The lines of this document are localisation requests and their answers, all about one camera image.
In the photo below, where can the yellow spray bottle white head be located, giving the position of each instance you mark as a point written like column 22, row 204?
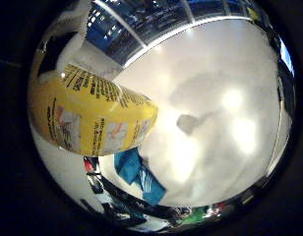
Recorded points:
column 92, row 114

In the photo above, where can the teal cloth with white stripes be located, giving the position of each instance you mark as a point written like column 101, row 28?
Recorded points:
column 141, row 175

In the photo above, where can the green flat item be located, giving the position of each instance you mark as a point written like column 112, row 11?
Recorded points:
column 196, row 215

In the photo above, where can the red and white item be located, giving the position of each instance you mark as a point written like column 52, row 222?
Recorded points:
column 219, row 207

